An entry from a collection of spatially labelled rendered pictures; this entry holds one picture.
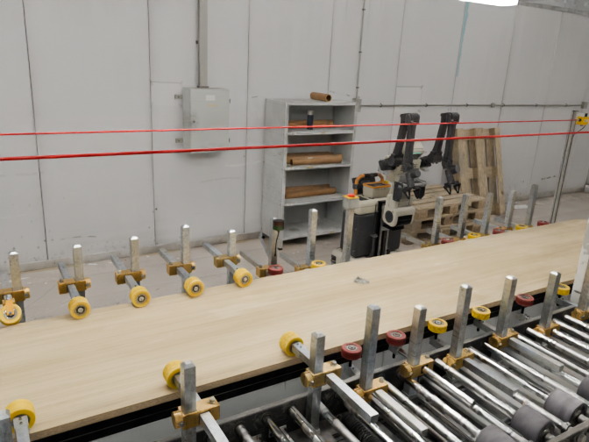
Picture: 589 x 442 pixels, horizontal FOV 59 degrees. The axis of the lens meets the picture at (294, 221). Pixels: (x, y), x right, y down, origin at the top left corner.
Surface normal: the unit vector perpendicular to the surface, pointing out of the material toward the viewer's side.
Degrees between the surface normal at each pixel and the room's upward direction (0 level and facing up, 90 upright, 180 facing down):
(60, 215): 90
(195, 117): 90
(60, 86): 90
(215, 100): 90
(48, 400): 0
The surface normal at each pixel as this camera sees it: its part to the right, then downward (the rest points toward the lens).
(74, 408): 0.05, -0.95
